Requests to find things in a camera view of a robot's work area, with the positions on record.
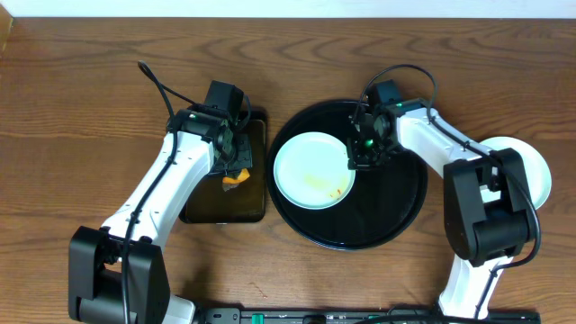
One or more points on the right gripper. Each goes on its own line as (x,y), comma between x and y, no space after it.
(356,159)

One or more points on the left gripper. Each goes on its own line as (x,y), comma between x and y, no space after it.
(240,156)

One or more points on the green and orange sponge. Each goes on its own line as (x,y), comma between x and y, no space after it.
(236,178)

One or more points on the light blue plate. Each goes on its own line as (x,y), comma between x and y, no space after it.
(538,173)
(310,170)

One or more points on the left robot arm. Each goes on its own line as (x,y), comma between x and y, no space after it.
(117,273)

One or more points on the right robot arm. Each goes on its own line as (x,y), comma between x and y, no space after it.
(490,220)

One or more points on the black rectangular water tray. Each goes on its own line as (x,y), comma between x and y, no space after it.
(212,201)

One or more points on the round black serving tray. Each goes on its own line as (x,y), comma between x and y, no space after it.
(382,202)

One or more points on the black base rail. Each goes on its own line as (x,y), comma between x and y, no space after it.
(239,316)

